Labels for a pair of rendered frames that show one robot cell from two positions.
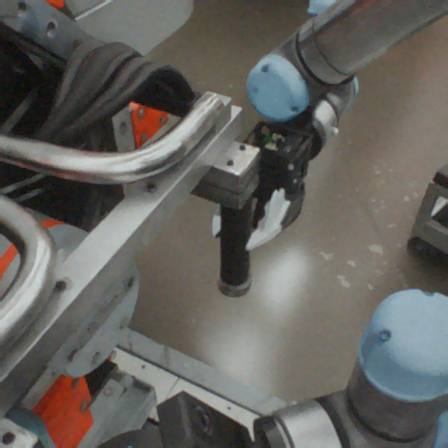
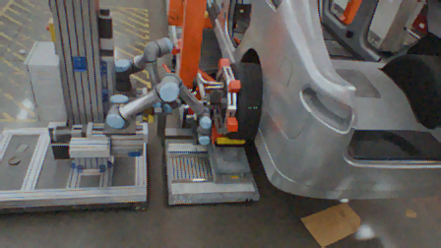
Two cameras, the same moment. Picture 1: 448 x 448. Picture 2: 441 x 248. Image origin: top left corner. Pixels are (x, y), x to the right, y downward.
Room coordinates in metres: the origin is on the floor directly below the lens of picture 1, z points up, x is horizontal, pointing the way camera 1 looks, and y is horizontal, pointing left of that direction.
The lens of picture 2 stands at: (2.09, -1.36, 2.39)
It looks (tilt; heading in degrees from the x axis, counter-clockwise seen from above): 37 degrees down; 136
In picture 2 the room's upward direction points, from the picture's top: 11 degrees clockwise
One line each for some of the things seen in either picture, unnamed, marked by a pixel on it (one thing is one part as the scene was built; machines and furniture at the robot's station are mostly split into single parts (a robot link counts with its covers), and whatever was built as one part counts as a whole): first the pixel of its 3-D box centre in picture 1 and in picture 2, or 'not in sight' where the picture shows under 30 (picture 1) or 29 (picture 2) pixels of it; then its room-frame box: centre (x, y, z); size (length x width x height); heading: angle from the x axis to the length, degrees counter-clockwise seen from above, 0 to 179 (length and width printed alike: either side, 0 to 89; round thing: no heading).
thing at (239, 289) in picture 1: (235, 241); not in sight; (0.44, -0.02, 0.83); 0.04 x 0.04 x 0.16
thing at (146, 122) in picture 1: (130, 110); (231, 124); (0.67, 0.13, 0.85); 0.09 x 0.08 x 0.07; 153
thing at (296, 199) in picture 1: (283, 202); not in sight; (0.49, -0.08, 0.83); 0.09 x 0.05 x 0.02; 161
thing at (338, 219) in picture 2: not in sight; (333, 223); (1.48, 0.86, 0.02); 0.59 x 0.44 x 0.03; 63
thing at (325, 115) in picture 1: (307, 127); not in sight; (0.63, -0.12, 0.85); 0.08 x 0.05 x 0.08; 63
